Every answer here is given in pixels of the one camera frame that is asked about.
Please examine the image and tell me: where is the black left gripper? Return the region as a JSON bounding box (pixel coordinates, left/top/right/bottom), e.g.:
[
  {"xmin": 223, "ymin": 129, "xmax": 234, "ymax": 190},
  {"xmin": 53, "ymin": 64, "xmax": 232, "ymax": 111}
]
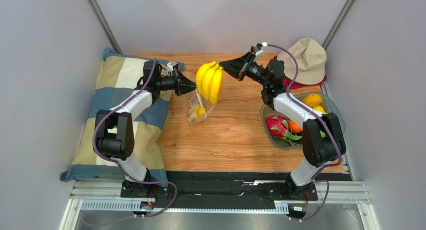
[{"xmin": 156, "ymin": 69, "xmax": 201, "ymax": 98}]

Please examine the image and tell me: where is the yellow banana bunch toy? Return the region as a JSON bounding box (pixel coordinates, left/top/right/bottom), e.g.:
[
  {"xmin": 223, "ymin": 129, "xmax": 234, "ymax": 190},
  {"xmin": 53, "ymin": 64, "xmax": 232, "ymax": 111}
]
[{"xmin": 195, "ymin": 61, "xmax": 224, "ymax": 105}]

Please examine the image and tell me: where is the clear polka-dot zip bag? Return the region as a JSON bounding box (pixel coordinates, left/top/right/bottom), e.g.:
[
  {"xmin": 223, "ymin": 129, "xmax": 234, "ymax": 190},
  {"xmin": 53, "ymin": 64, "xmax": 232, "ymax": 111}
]
[{"xmin": 187, "ymin": 90, "xmax": 216, "ymax": 125}]

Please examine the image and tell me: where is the red dragon fruit toy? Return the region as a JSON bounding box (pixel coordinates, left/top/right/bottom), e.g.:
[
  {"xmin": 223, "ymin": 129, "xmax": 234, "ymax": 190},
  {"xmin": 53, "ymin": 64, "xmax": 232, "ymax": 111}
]
[{"xmin": 265, "ymin": 115, "xmax": 303, "ymax": 146}]

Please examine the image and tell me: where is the yellow potato toy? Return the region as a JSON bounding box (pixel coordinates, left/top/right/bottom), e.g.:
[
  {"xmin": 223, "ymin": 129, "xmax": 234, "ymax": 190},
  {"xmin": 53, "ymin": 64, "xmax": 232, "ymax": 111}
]
[{"xmin": 302, "ymin": 93, "xmax": 323, "ymax": 109}]

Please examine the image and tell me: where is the yellow pear toy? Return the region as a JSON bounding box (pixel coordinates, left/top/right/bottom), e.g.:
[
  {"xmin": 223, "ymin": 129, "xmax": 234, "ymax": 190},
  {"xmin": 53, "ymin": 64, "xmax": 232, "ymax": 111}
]
[{"xmin": 192, "ymin": 104, "xmax": 207, "ymax": 121}]

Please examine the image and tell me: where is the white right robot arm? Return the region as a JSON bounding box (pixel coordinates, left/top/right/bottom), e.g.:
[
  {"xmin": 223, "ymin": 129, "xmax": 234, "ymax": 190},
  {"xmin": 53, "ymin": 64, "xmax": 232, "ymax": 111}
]
[{"xmin": 219, "ymin": 52, "xmax": 347, "ymax": 187}]

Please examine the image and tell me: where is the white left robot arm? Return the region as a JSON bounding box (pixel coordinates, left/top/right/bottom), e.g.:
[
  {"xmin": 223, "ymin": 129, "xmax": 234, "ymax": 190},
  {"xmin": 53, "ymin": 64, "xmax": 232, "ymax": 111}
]
[{"xmin": 92, "ymin": 59, "xmax": 197, "ymax": 187}]

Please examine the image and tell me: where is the blue beige checkered pillow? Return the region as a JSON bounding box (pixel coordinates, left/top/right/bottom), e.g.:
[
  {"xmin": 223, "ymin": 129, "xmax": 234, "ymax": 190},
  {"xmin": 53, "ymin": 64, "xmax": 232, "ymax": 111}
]
[{"xmin": 60, "ymin": 48, "xmax": 175, "ymax": 187}]

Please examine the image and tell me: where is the beige bucket hat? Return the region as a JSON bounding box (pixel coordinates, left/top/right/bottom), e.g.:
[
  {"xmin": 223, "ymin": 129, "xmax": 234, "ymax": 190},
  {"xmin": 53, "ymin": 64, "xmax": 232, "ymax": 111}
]
[{"xmin": 277, "ymin": 38, "xmax": 328, "ymax": 85}]

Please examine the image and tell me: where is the orange fruit toy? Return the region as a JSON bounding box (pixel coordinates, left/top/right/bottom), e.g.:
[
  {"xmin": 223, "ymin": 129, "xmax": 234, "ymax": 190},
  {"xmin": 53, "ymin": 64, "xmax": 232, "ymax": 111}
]
[{"xmin": 288, "ymin": 120, "xmax": 303, "ymax": 135}]

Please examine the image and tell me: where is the small yellow lemon toy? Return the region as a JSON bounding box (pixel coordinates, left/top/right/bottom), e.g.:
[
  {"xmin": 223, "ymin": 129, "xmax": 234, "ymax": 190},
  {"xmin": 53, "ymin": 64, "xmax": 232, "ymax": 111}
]
[{"xmin": 313, "ymin": 105, "xmax": 327, "ymax": 115}]

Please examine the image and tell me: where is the clear grey plastic tray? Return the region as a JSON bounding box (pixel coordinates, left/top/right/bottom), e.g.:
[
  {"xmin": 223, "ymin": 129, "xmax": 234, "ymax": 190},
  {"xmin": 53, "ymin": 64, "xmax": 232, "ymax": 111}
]
[{"xmin": 260, "ymin": 92, "xmax": 346, "ymax": 150}]

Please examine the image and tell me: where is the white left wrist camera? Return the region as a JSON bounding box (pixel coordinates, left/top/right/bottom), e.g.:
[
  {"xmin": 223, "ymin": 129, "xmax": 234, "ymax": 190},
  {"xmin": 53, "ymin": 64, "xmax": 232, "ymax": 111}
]
[{"xmin": 166, "ymin": 62, "xmax": 179, "ymax": 73}]

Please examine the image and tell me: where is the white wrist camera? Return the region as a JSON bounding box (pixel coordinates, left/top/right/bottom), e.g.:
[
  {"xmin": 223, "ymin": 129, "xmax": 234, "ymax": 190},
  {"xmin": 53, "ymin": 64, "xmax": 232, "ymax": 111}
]
[
  {"xmin": 166, "ymin": 62, "xmax": 179, "ymax": 73},
  {"xmin": 250, "ymin": 43, "xmax": 264, "ymax": 56}
]

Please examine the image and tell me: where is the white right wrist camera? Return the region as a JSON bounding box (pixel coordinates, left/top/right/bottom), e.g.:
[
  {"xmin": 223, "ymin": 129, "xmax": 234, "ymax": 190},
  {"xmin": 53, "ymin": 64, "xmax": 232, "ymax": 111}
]
[{"xmin": 250, "ymin": 43, "xmax": 264, "ymax": 56}]

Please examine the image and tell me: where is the black table front rail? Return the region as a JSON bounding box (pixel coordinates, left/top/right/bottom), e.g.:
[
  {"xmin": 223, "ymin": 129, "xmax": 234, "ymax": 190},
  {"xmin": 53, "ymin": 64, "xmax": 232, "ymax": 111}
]
[{"xmin": 163, "ymin": 170, "xmax": 354, "ymax": 211}]

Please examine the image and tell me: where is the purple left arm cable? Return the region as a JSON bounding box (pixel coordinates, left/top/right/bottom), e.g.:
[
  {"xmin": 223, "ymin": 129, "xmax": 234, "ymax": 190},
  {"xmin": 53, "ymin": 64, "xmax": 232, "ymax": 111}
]
[{"xmin": 91, "ymin": 57, "xmax": 179, "ymax": 219}]

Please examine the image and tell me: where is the aluminium frame base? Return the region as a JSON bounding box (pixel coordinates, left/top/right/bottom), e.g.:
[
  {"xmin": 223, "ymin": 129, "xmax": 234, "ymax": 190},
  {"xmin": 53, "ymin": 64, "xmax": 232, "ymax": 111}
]
[{"xmin": 60, "ymin": 179, "xmax": 380, "ymax": 230}]

